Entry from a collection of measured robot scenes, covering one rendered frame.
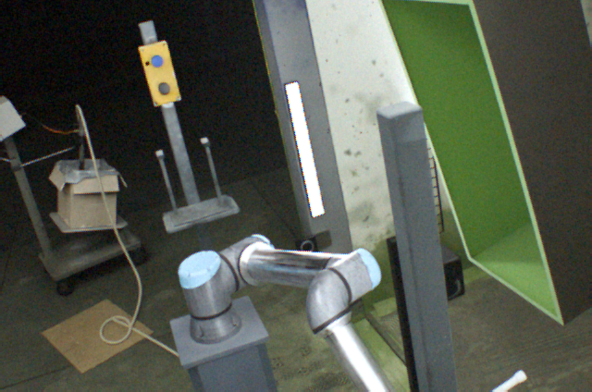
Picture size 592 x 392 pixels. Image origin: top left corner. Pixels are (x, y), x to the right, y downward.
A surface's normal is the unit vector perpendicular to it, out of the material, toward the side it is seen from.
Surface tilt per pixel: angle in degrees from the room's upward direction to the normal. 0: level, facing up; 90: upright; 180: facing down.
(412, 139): 90
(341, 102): 90
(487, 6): 90
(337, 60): 90
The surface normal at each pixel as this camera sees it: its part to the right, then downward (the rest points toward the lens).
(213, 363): 0.31, 0.27
